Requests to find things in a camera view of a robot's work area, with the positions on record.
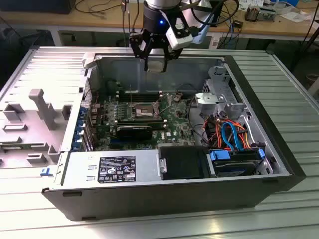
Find large dark box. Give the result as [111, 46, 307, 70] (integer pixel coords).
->
[0, 0, 73, 15]

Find grey electronic device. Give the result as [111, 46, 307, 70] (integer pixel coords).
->
[258, 7, 277, 22]

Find green motherboard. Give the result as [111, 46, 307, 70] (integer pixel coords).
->
[91, 91, 199, 151]

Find black PC case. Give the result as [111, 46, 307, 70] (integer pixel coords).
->
[41, 51, 307, 222]

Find hanging cable with plug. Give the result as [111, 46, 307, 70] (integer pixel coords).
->
[121, 0, 131, 48]

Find grey parts rack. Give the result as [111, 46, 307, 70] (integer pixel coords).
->
[0, 88, 74, 170]

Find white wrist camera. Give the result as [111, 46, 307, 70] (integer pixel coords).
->
[165, 23, 194, 50]

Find CPU socket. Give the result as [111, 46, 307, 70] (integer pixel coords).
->
[132, 101, 161, 120]

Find silver CPU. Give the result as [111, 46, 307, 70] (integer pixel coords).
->
[147, 62, 165, 73]

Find green RAM stick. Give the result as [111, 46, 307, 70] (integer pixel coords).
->
[0, 145, 32, 151]

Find grey case latch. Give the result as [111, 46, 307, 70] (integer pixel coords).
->
[81, 52, 97, 69]

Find black wire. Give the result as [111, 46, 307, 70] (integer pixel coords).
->
[186, 98, 207, 147]

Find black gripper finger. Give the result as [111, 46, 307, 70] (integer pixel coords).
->
[151, 39, 184, 73]
[129, 31, 152, 72]

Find black upright box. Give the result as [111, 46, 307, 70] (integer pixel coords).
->
[209, 0, 225, 27]

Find wooden desk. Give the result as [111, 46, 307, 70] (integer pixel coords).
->
[0, 0, 319, 42]

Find pale round container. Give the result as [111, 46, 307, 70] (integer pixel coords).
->
[306, 74, 319, 87]

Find blue network cable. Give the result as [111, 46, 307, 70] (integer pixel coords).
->
[228, 13, 237, 47]

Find brown transformer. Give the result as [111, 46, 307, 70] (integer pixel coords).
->
[244, 6, 261, 22]

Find silver metal drive cage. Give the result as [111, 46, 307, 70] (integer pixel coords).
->
[194, 66, 246, 120]

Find white papers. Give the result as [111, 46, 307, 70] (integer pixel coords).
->
[280, 7, 312, 23]

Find black graphics card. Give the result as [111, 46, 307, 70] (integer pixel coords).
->
[115, 123, 153, 140]

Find orange wire bundle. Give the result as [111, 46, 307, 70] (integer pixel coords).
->
[204, 118, 252, 150]

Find silver power supply unit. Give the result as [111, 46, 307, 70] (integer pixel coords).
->
[53, 149, 160, 187]

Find blue flat data wire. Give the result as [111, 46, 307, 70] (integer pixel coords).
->
[221, 120, 246, 152]

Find black RAM slot bank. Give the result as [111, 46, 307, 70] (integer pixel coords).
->
[116, 89, 164, 102]
[116, 117, 167, 126]

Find hard disk in blue carrier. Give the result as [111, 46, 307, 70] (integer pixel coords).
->
[206, 148, 266, 178]

